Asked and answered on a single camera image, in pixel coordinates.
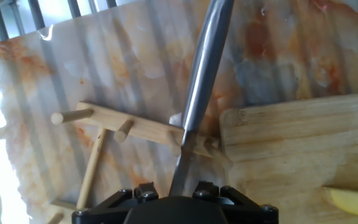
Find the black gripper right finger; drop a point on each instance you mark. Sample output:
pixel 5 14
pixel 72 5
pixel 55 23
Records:
pixel 250 214

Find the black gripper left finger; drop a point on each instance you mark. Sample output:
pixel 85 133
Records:
pixel 101 213

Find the wooden knife rack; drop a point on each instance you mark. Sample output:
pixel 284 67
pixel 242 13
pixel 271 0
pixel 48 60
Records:
pixel 141 127

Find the steel cleaver knife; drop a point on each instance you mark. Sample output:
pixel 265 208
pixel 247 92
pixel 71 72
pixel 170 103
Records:
pixel 204 68

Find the wooden cutting board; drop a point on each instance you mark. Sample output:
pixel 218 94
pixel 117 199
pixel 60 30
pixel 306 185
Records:
pixel 291 140

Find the yellow potato wedge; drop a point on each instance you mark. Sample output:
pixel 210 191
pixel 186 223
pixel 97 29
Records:
pixel 353 202

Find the orange marble pattern mat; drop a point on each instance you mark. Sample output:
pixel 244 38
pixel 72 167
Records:
pixel 104 62

